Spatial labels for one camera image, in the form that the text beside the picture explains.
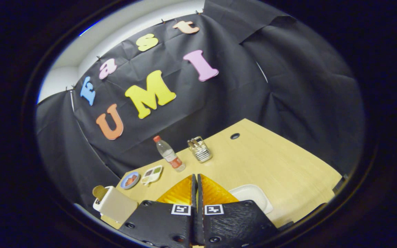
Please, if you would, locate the white rectangular plate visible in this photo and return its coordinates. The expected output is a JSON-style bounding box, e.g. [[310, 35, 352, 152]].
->
[[228, 184, 274, 215]]

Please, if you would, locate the white divided sauce dish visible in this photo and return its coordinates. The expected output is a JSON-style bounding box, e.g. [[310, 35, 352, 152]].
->
[[141, 165, 163, 186]]

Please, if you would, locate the black backdrop cloth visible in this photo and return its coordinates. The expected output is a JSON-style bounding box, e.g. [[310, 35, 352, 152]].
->
[[35, 0, 364, 207]]

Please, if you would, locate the blue round plate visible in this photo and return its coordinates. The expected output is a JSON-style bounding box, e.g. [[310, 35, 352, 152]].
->
[[120, 172, 140, 190]]

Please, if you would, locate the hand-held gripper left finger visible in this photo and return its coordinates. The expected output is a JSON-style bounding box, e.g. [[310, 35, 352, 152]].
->
[[119, 174, 198, 248]]

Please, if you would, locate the wire mesh utensil holder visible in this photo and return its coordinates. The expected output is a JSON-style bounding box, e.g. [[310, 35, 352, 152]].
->
[[187, 136, 213, 163]]

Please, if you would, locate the clear water bottle red cap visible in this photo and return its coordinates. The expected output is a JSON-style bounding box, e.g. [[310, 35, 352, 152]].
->
[[153, 135, 186, 173]]

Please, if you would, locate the white toaster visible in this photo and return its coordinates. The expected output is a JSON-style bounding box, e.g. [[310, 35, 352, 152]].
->
[[93, 186, 139, 224]]

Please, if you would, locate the brown bread slice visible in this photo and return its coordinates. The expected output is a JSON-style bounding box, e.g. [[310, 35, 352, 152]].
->
[[92, 185, 108, 201]]

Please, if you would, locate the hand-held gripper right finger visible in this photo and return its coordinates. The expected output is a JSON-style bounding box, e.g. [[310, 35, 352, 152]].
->
[[196, 174, 279, 248]]

